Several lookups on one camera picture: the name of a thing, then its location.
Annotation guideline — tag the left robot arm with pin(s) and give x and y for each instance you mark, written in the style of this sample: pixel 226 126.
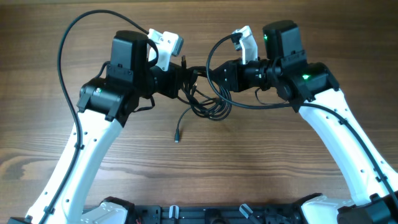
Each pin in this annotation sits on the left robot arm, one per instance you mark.
pixel 139 67

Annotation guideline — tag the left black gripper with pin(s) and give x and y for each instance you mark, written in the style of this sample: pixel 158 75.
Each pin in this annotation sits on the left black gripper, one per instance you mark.
pixel 175 74

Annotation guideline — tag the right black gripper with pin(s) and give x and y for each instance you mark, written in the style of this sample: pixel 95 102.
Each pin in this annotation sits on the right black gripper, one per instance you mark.
pixel 237 81

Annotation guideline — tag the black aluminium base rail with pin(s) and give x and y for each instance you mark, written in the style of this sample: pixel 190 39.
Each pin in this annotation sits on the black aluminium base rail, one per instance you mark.
pixel 214 214

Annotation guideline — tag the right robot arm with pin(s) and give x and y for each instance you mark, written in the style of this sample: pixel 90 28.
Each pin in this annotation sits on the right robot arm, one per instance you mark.
pixel 312 91

